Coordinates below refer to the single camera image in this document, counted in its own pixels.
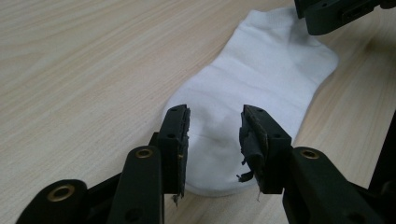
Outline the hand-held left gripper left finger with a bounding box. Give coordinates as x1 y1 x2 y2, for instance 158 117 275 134
157 104 191 199

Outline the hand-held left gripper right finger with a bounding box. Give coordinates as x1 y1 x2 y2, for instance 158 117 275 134
236 105 293 196

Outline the white ankle sock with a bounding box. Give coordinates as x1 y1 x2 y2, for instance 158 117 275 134
162 6 340 198

